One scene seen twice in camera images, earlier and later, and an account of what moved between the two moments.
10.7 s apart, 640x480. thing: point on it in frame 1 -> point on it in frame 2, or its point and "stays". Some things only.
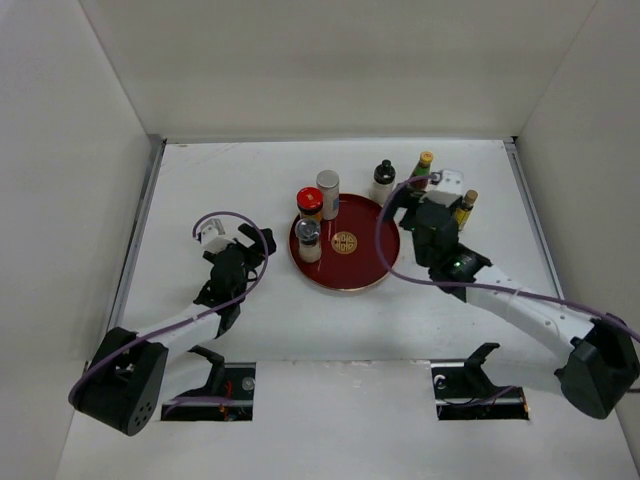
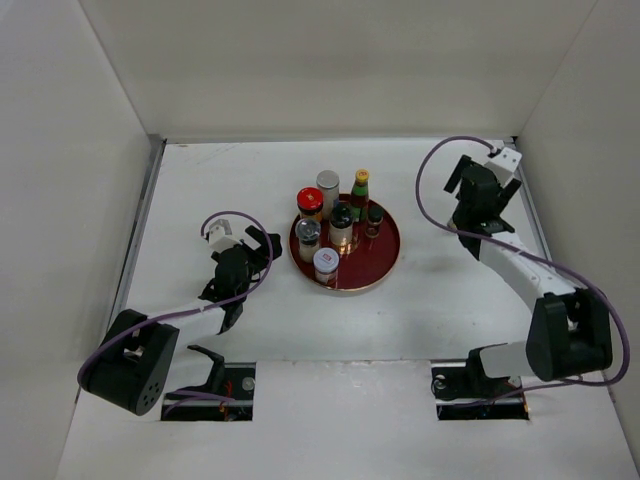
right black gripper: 403,198 -> 503,196
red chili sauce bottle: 422,169 -> 359,196
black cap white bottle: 383,182 -> 341,224
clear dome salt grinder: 308,232 stays
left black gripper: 256,250 stays
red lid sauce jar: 310,202 stays
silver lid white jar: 328,181 stays
